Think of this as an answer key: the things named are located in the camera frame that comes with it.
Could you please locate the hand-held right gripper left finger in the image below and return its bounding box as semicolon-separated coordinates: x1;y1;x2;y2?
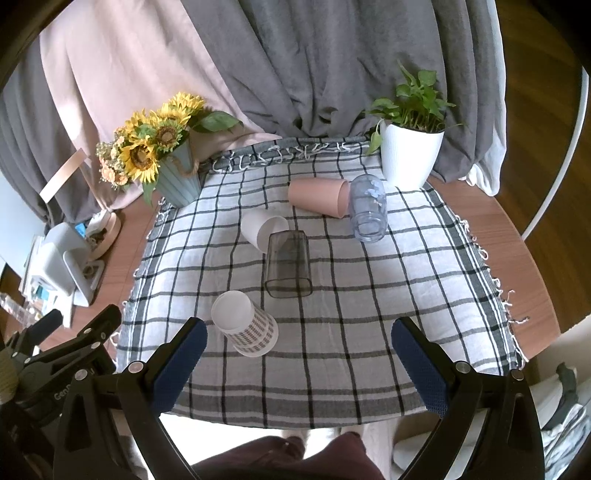
53;318;208;480

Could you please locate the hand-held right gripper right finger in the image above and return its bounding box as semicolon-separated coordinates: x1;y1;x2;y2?
391;316;546;480

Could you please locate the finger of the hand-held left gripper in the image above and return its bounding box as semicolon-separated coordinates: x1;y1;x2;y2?
23;304;123;371
4;308;64;352

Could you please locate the white checkered paper cup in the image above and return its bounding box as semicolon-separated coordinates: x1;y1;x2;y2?
211;290;280;359

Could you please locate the smoky grey transparent cup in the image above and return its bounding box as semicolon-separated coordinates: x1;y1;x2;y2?
264;231;314;300

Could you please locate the plain white cup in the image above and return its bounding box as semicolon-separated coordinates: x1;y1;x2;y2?
239;210;290;253

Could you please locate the clear bluish plastic cup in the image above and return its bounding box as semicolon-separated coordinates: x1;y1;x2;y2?
348;174;387;243

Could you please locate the pink cup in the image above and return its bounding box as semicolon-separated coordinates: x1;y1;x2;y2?
287;178;352;218

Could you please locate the checkered tablecloth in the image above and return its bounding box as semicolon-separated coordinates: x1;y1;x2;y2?
115;136;530;430

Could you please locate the white box device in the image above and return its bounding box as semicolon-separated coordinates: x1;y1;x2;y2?
33;224;105;306

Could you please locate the round wooden stand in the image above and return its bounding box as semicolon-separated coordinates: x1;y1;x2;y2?
84;210;123;260

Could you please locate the grey white cloth pile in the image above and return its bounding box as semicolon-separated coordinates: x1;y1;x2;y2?
531;362;591;480

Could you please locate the ribbed blue-green vase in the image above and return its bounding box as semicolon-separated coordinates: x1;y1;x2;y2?
154;138;204;208

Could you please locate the grey curtain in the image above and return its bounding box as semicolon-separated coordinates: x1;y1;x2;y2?
217;0;509;185
0;44;122;224

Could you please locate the sunflower bouquet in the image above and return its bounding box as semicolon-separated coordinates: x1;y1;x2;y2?
95;92;245;206

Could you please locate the white ribbed plant pot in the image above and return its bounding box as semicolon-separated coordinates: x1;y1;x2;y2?
379;119;445;190

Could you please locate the white sheer cloth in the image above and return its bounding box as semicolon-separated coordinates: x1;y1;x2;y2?
464;0;509;197

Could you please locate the white curved tube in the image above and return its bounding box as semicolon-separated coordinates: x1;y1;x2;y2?
521;60;591;241

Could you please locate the green leafy plant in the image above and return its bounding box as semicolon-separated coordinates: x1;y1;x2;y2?
363;60;463;156

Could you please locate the pink curtain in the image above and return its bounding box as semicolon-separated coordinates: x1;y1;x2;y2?
39;0;283;214

